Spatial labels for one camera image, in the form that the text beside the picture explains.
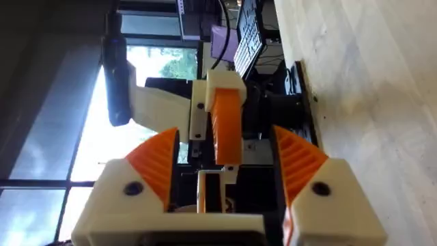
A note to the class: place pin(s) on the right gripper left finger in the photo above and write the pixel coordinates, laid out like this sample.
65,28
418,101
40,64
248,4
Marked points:
136,171

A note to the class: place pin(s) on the black rail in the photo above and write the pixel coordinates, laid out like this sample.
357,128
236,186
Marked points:
305,85

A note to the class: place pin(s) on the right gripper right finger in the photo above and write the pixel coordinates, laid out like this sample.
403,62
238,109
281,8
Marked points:
327,212

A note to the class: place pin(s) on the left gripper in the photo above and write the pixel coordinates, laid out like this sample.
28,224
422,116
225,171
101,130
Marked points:
160,109

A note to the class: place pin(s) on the purple box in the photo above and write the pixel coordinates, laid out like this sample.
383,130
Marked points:
218,42

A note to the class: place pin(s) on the window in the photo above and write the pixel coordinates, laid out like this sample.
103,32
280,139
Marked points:
102,143

